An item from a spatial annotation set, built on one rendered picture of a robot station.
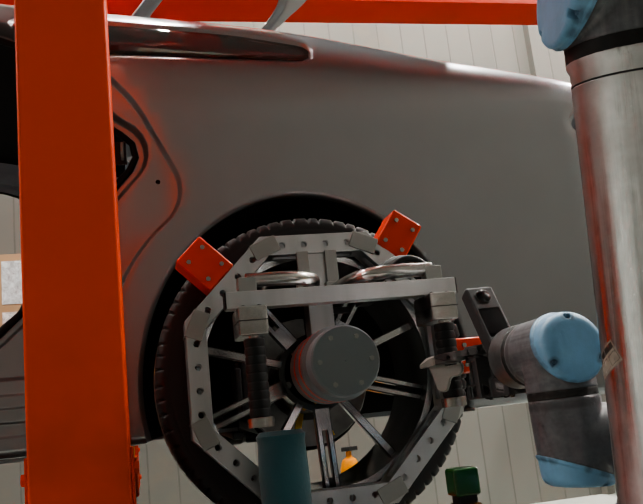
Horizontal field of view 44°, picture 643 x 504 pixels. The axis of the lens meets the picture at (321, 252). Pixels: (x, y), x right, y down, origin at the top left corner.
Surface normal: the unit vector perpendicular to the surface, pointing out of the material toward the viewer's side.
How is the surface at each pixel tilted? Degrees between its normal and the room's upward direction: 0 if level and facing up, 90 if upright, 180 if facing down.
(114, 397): 90
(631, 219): 99
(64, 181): 90
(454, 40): 90
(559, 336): 84
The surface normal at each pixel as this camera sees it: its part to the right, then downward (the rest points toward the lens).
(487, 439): 0.22, -0.22
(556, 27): -1.00, -0.02
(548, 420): -0.67, -0.07
